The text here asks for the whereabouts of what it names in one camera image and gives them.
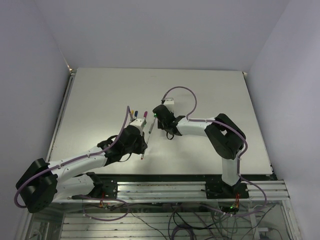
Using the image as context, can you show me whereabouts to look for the red pen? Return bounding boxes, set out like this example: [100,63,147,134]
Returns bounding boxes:
[140,133,151,160]

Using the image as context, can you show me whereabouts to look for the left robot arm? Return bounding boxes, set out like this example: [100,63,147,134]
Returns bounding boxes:
[14,123,147,213]

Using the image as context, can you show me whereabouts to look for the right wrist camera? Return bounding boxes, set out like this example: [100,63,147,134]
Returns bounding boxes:
[161,97,175,107]

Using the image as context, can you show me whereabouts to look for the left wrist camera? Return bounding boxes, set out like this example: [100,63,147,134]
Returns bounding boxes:
[129,118,147,131]

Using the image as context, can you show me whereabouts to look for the green pen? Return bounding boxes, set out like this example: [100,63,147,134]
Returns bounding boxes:
[148,117,157,135]

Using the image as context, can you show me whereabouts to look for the aluminium frame rail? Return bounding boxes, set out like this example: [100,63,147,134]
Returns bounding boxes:
[27,181,286,201]

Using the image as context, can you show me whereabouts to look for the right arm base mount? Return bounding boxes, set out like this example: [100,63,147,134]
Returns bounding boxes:
[200,181,249,199]

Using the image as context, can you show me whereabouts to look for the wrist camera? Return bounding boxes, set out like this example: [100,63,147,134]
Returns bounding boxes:
[161,97,175,107]
[129,118,147,131]

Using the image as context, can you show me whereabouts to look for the purple pen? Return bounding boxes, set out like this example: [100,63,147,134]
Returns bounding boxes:
[143,111,148,119]

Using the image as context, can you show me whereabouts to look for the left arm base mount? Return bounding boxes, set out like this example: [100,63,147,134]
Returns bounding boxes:
[69,172,118,200]

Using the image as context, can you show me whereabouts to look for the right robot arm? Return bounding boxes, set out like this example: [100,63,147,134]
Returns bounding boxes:
[153,104,248,198]

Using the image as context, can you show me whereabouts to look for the loose cables under table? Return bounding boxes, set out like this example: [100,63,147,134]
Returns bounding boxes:
[82,196,271,240]

